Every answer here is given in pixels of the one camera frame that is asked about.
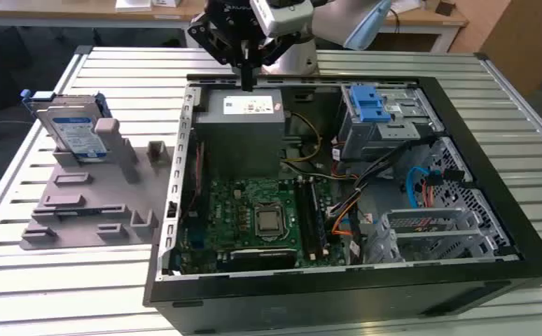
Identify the grey parts rack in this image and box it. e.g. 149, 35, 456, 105
21, 118, 180, 251

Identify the black graphics card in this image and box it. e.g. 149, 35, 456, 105
226, 247, 298, 271

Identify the black power connector wire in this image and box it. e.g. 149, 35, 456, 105
441, 167, 479, 186

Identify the blue data wire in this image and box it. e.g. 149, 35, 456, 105
406, 167, 436, 215

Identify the wooden desk white frame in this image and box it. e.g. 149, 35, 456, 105
0, 0, 469, 53

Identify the red black twisted wire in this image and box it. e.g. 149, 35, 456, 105
194, 141, 206, 197

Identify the silver CPU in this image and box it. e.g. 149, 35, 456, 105
257, 211, 285, 235

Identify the multicolour power wire bundle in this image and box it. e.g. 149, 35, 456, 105
294, 162, 361, 181

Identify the wooden cabinet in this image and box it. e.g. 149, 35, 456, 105
448, 0, 542, 99

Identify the orange flat wire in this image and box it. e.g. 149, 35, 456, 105
332, 198, 364, 236

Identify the large white box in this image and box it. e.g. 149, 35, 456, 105
114, 0, 154, 13

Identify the pale grey wrist camera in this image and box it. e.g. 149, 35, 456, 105
250, 0, 317, 36

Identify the black PC case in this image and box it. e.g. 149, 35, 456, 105
142, 73, 542, 333

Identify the metal optical drive cage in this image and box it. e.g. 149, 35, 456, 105
338, 83, 445, 162

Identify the grey power supply unit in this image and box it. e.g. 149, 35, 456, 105
194, 89, 286, 179

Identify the black chair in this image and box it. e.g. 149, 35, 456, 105
0, 26, 35, 110

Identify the metal disk bay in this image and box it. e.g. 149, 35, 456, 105
366, 208, 507, 265

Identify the black RAM stick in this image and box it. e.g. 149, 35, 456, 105
296, 177, 314, 260

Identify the blue drive latch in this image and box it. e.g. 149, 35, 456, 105
350, 85, 392, 124

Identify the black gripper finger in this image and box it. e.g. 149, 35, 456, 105
248, 33, 301, 92
186, 13, 250, 92

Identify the hard disk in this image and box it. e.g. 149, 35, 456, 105
21, 90, 114, 164

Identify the metal socket cover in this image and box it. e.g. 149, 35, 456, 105
252, 202, 292, 242

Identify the green motherboard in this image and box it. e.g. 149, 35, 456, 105
170, 176, 348, 274

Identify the yellow wire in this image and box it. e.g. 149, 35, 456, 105
282, 111, 324, 164

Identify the black cable bundle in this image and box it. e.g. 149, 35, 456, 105
329, 136, 444, 267

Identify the red wire black connector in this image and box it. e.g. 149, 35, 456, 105
421, 170, 445, 213

